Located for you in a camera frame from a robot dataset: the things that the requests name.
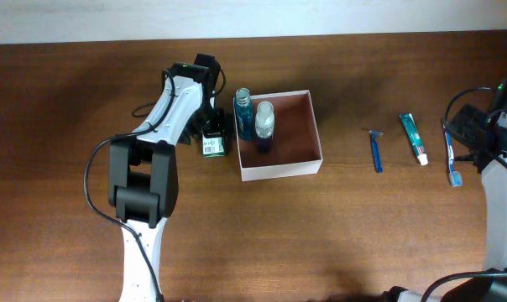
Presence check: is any green white soap box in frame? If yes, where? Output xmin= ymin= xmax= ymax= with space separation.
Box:
xmin=202 ymin=134 xmax=226 ymax=158

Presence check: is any blue mouthwash bottle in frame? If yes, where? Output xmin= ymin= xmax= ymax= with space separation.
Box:
xmin=234 ymin=88 xmax=254 ymax=141

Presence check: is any blue white toothbrush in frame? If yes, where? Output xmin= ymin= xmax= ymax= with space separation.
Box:
xmin=444 ymin=132 xmax=463 ymax=187

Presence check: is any clear hand sanitizer bottle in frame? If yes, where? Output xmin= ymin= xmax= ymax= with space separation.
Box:
xmin=254 ymin=101 xmax=275 ymax=153

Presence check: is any green toothpaste tube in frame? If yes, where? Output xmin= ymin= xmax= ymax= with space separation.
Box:
xmin=400 ymin=113 xmax=428 ymax=165

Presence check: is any white cardboard box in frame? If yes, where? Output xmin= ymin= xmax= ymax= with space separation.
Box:
xmin=237 ymin=90 xmax=323 ymax=181

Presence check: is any blue disposable razor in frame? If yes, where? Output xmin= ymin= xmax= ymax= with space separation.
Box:
xmin=368 ymin=129 xmax=384 ymax=174

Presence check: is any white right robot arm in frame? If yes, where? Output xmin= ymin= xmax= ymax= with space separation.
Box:
xmin=379 ymin=79 xmax=507 ymax=302

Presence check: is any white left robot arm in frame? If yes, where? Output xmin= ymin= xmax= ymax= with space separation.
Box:
xmin=108 ymin=54 xmax=227 ymax=301

